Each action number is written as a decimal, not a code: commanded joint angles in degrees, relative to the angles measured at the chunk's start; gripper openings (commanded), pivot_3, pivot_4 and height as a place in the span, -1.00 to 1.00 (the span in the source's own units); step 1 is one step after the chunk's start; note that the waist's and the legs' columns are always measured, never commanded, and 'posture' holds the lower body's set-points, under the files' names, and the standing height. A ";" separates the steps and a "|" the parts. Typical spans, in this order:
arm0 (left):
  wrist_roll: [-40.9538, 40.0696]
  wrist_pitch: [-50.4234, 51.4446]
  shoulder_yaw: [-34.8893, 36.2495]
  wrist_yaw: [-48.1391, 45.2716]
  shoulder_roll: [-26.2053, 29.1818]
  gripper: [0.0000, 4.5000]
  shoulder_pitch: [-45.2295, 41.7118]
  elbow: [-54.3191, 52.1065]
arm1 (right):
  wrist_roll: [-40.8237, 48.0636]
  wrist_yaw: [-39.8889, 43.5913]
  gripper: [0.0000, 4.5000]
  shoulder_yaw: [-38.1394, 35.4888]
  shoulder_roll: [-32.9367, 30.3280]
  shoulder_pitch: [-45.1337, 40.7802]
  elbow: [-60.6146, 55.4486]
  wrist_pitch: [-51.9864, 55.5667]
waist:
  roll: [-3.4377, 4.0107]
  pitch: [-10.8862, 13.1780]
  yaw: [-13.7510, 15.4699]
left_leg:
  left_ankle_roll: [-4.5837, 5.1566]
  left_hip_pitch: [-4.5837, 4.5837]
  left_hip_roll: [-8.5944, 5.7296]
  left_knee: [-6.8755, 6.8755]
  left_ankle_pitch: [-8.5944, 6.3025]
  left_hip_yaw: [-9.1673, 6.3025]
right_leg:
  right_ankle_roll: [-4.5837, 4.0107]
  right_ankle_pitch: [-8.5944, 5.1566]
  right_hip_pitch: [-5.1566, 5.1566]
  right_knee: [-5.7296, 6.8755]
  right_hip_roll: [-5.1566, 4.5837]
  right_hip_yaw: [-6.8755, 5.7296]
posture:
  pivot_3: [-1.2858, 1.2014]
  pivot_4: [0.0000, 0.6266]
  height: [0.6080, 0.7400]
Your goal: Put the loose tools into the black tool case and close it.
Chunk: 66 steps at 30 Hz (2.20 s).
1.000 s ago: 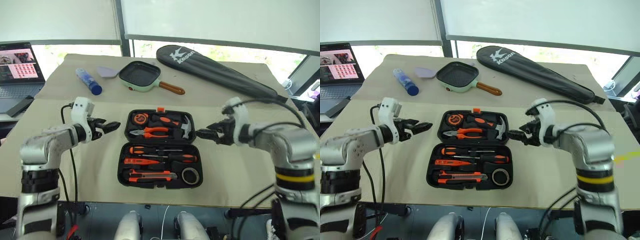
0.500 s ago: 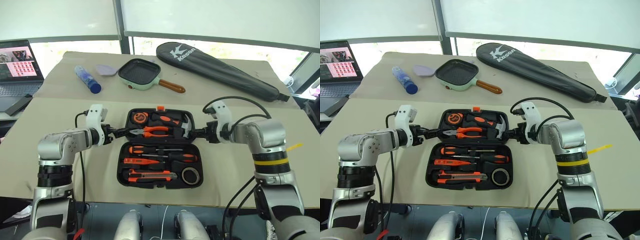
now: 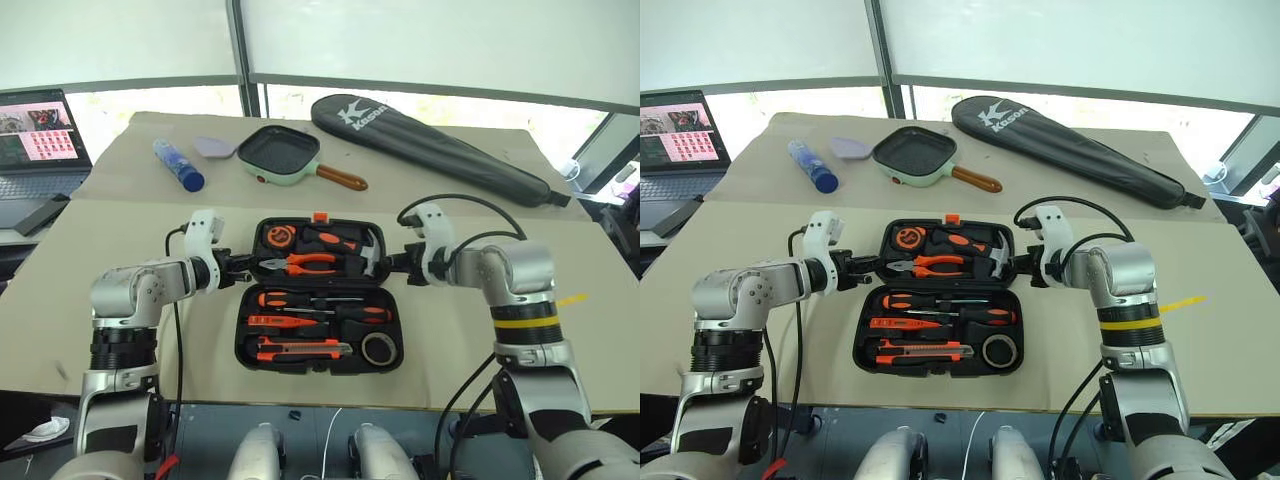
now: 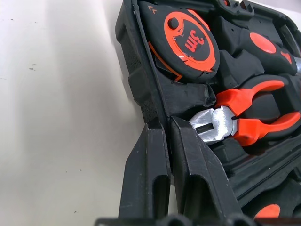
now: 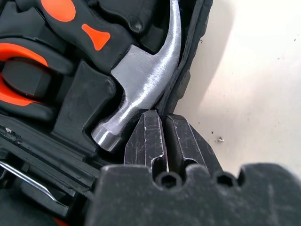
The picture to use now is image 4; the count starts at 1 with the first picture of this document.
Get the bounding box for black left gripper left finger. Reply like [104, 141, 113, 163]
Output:
[118, 121, 172, 218]

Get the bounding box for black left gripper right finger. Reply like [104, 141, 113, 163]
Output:
[170, 115, 242, 219]

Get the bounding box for black orange screwdriver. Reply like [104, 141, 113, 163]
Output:
[253, 203, 282, 220]

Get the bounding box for black tool case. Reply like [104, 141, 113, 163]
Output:
[115, 0, 301, 226]

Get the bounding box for black orange tape measure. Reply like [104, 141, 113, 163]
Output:
[137, 1, 221, 84]

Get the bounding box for black orange claw hammer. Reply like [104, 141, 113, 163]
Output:
[215, 16, 301, 80]

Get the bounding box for orange handled pliers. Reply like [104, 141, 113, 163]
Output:
[189, 80, 301, 148]

